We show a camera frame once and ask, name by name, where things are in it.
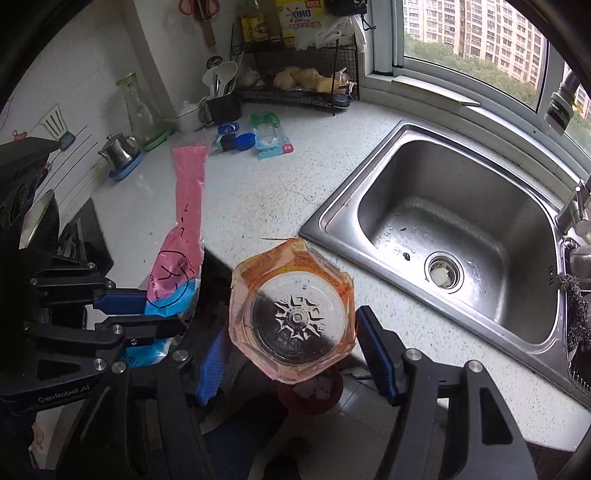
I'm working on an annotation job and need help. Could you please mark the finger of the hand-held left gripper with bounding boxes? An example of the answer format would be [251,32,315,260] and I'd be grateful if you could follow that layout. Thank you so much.
[23,318,188,358]
[28,262,149,315]

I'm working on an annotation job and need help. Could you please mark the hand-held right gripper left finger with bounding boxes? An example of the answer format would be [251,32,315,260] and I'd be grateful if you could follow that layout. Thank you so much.
[55,330,227,480]

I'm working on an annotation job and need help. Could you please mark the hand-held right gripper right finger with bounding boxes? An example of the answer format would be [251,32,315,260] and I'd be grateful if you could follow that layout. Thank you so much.
[355,305,541,480]

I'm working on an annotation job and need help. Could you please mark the light blue plastic packet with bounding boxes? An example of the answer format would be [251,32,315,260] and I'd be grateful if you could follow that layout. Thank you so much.
[117,277,201,367]

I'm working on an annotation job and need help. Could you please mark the red bin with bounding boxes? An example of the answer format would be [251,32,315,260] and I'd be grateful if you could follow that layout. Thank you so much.
[277,364,345,416]

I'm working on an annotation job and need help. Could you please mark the orange plastic cup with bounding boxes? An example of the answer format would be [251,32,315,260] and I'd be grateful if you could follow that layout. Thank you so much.
[228,237,357,384]

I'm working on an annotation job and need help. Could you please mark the pink plastic bag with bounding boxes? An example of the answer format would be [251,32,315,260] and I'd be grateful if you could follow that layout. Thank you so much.
[144,143,209,324]

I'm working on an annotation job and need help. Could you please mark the gas stove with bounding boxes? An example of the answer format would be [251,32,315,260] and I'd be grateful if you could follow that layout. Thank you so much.
[58,198,115,278]

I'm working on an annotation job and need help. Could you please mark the person's leg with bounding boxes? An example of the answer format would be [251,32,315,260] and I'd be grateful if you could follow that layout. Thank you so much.
[203,406,301,480]

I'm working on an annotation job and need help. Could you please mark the blue coaster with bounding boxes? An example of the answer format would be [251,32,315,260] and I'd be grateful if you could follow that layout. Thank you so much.
[108,150,145,182]

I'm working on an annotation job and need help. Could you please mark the steel teapot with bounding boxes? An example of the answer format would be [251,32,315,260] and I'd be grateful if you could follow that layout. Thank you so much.
[98,133,139,168]

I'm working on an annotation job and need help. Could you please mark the glass carafe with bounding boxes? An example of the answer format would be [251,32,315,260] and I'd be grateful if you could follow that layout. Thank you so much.
[115,72,162,146]

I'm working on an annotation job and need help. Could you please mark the green coaster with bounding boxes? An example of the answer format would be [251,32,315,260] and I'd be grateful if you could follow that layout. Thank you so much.
[139,127,175,152]

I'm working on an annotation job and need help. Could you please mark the stainless steel sink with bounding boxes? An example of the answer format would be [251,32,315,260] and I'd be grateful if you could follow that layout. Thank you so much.
[299,120,591,407]

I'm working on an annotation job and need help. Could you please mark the white lidded jar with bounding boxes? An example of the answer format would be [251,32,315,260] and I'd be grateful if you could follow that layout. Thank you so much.
[177,100,204,134]

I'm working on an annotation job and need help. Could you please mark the steel wool scourer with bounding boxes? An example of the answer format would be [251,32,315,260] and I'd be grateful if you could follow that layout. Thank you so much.
[556,272,591,352]

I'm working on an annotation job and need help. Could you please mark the black utensil holder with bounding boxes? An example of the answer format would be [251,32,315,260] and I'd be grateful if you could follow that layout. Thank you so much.
[199,95,243,125]

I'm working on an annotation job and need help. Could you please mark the green blister package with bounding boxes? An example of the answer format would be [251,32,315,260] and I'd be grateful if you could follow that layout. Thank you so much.
[250,112,295,161]

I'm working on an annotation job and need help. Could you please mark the white rice spoon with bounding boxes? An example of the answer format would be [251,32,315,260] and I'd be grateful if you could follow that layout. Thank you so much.
[217,61,238,95]

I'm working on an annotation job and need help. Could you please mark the red scissors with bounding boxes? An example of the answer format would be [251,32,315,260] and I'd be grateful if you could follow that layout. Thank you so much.
[179,0,221,19]

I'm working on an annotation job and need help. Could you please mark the ginger root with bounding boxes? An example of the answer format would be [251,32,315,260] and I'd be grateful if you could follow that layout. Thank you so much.
[272,66,349,93]

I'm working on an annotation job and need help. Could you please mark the yellow label bottle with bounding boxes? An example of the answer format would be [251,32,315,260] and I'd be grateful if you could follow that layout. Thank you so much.
[238,0,278,44]

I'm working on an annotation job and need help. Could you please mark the faucet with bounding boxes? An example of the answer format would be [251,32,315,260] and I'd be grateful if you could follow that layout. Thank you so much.
[542,69,591,241]

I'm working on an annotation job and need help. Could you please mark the window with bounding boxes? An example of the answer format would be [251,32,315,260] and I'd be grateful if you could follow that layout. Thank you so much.
[374,0,591,153]

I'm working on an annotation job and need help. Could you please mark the white plastic bag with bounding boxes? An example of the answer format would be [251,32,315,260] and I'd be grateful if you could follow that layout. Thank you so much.
[295,16,365,51]

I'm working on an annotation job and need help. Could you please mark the yellow detergent bag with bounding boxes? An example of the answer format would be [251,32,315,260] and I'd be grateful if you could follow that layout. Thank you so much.
[276,0,326,44]

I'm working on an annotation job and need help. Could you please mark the kitchen wall sticker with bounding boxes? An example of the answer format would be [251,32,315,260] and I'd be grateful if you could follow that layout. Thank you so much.
[0,104,93,185]

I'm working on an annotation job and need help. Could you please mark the black wire rack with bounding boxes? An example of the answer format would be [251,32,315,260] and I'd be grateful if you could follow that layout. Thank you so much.
[229,21,361,116]

